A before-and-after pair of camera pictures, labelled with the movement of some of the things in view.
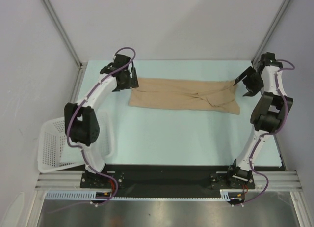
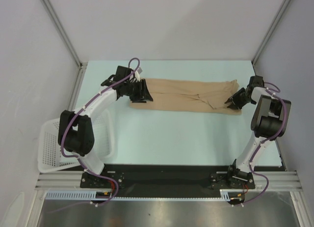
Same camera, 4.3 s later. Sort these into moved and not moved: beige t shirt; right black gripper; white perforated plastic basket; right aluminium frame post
Moved: right black gripper
Not moved: beige t shirt; white perforated plastic basket; right aluminium frame post
